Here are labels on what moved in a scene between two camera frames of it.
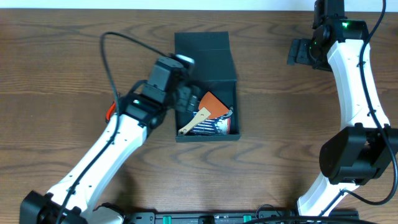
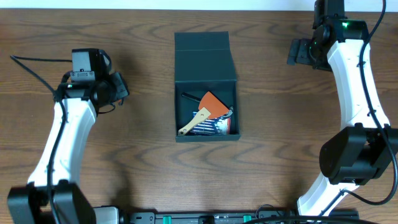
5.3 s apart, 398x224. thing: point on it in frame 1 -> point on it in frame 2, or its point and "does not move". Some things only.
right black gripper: [298, 53] does not move
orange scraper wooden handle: [212, 108] does not move
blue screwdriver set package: [212, 126] does not move
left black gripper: [189, 101] -> [121, 86]
